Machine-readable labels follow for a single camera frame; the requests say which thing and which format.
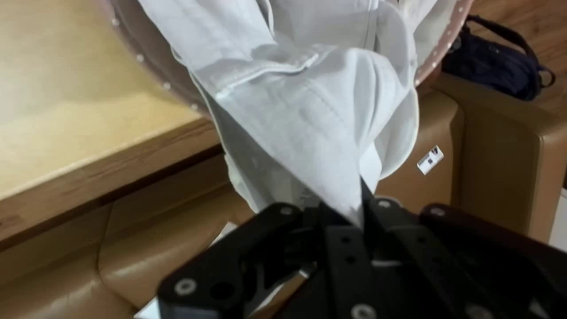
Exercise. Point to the dark blue bag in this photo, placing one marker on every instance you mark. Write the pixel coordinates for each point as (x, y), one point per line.
(502, 58)

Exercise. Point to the brown leather sofa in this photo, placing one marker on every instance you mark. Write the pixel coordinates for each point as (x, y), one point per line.
(502, 159)

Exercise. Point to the white piece of clothing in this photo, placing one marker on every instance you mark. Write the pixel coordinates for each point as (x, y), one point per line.
(313, 99)

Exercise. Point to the white flat panel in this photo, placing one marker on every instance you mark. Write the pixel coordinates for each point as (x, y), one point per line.
(561, 218)

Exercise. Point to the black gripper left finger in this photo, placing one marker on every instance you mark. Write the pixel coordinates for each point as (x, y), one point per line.
(267, 259)

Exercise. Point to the white paper sheet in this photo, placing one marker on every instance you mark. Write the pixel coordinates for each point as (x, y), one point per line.
(224, 232)

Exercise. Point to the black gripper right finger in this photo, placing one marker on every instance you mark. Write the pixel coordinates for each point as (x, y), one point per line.
(462, 266)

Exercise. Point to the pink polka dot laundry basket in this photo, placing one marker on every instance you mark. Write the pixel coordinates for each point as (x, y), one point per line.
(153, 64)

